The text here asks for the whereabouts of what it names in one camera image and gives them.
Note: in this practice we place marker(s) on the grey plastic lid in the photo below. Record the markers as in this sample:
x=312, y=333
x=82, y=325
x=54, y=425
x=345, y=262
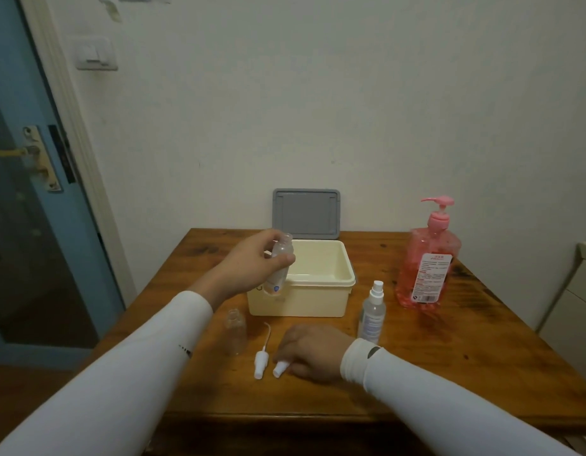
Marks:
x=306, y=213

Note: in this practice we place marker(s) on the person's right forearm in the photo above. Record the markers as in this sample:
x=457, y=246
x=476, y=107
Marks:
x=430, y=403

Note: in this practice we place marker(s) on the white door frame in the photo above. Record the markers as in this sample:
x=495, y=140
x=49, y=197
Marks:
x=79, y=151

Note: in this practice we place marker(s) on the person's right hand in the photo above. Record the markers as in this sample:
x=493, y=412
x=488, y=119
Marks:
x=316, y=351

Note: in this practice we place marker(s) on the white light switch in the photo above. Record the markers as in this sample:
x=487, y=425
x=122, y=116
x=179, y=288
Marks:
x=96, y=53

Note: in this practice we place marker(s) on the clear bottle with label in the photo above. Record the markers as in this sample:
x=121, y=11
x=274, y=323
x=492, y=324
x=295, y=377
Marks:
x=279, y=280

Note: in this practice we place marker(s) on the person's left hand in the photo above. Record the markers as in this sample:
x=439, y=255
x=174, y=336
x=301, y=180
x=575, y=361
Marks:
x=240, y=270

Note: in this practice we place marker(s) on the blue door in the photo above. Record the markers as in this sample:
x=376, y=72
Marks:
x=41, y=261

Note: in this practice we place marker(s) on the cream plastic box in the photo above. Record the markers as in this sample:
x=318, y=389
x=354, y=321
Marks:
x=316, y=292

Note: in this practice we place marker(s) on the person's left forearm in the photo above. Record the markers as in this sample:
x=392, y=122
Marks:
x=117, y=384

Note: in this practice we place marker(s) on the black door latch plate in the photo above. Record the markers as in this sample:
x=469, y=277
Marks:
x=63, y=154

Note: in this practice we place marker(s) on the person's right thumb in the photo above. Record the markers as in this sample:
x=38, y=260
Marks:
x=304, y=371

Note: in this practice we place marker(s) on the pink pump soap bottle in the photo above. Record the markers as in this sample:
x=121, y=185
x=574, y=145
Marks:
x=428, y=261

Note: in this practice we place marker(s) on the white spray nozzle with tube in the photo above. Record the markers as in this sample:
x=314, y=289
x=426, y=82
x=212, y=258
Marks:
x=260, y=363

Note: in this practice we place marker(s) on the clear spray bottle white cap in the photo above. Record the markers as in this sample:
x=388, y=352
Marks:
x=371, y=315

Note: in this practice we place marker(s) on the person's left thumb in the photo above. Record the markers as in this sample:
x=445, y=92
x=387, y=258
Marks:
x=281, y=265

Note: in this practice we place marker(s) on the white cabinet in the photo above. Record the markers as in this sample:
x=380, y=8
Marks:
x=571, y=313

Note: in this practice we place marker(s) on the small empty clear bottle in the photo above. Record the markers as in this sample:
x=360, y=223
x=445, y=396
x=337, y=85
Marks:
x=236, y=332

